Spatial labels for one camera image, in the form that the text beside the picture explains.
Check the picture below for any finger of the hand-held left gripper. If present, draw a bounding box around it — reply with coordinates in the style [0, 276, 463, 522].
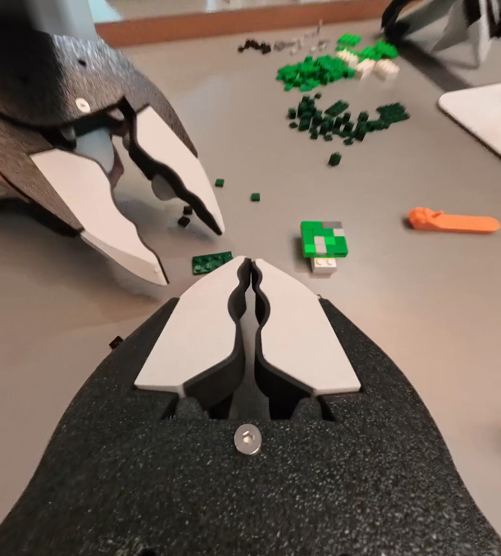
[128, 105, 226, 236]
[30, 150, 169, 287]

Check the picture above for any pile of grey lego pieces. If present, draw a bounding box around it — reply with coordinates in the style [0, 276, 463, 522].
[274, 19, 327, 55]

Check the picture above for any orange brick separator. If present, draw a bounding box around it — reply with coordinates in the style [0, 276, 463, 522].
[408, 208, 501, 235]

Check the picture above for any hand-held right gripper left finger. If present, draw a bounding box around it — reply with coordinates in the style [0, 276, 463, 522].
[134, 255, 252, 415]

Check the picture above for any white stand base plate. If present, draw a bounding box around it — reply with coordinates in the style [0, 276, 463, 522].
[438, 79, 501, 178]

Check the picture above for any pile of black lego pieces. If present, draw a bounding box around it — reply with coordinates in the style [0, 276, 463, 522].
[237, 38, 274, 55]

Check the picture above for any bright green lego assembly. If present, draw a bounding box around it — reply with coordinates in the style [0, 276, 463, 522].
[300, 221, 350, 274]

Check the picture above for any black and white stand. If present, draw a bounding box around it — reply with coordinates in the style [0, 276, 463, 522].
[381, 0, 501, 68]

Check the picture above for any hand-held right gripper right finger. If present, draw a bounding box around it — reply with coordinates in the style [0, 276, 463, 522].
[251, 259, 362, 420]

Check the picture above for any pile of bright green bricks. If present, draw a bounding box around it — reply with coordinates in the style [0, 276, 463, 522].
[277, 54, 356, 93]

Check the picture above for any pile of dark green bricks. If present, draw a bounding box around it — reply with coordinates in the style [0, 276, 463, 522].
[287, 95, 381, 146]

